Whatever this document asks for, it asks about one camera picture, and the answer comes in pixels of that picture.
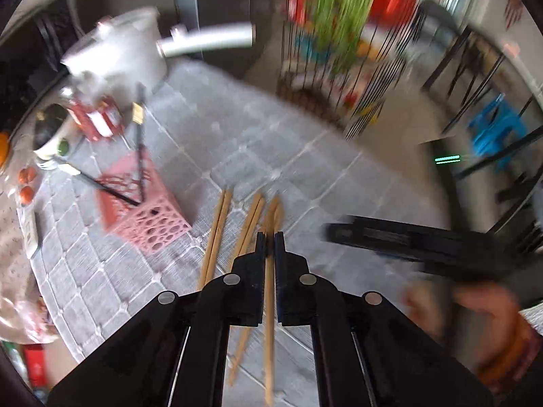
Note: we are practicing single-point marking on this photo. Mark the black metal chair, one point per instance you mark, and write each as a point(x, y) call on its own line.
point(462, 46)

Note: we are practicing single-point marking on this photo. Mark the white electric cooking pot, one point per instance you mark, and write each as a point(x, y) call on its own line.
point(118, 46)

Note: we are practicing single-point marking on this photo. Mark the large orange fruit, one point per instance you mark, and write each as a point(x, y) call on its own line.
point(2, 148)

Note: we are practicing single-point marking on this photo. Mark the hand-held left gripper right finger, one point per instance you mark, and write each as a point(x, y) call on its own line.
point(283, 288)

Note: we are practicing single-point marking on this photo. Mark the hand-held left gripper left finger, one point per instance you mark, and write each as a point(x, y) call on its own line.
point(253, 288)

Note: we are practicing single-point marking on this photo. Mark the grey quilted tablecloth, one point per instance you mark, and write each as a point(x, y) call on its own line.
point(297, 169)

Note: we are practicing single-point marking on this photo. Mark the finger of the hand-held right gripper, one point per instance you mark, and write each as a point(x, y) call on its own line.
point(369, 237)

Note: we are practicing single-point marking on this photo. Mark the small tangerine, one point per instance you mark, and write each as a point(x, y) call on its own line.
point(28, 174)
point(26, 195)

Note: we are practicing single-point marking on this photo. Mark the floral patterned cloth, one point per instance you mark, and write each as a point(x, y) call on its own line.
point(12, 263)

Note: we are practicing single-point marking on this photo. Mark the white small box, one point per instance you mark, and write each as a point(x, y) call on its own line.
point(32, 233)

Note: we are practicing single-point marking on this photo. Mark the person's right hand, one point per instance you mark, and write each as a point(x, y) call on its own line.
point(479, 309)

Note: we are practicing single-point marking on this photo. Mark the red box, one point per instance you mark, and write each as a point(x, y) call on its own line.
point(34, 362)

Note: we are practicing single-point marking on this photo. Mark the person's right forearm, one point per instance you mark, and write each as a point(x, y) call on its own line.
point(519, 360)

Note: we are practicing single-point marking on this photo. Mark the clear jar with red label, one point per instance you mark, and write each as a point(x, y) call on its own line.
point(95, 121)

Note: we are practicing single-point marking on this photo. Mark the blue plastic stool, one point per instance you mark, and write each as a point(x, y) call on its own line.
point(496, 127)

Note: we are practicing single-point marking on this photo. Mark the white round container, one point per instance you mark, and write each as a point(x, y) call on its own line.
point(51, 131)

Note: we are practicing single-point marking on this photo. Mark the pink perforated utensil holder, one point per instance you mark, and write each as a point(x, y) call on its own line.
point(157, 224)

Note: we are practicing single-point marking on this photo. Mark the green plant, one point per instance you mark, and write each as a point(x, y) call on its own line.
point(343, 12)

